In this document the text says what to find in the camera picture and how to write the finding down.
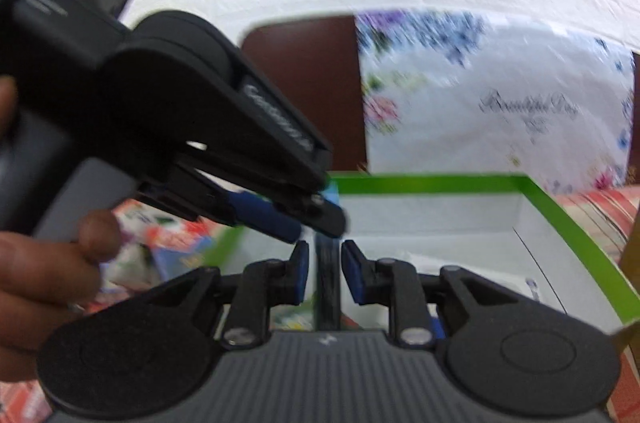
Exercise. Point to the colourful printed packet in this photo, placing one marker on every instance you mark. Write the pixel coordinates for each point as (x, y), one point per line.
(185, 248)

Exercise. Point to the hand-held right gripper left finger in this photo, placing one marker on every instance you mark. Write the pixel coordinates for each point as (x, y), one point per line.
(300, 272)

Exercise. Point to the white floral pillow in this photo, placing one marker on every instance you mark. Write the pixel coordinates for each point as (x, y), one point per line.
(495, 103)

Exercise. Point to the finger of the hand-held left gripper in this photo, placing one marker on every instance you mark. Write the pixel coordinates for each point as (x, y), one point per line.
(327, 215)
(262, 214)

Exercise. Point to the red striped blanket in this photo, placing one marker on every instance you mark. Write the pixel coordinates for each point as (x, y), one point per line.
(595, 209)

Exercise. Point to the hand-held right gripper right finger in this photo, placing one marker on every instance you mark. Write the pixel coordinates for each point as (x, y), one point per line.
(351, 270)

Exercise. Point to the person's left hand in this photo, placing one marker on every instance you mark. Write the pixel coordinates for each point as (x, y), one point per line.
(40, 278)

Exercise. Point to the white box with green rim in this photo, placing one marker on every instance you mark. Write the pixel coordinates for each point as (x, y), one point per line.
(450, 223)

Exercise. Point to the dark brown headboard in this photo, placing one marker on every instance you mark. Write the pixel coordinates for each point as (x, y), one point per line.
(305, 88)

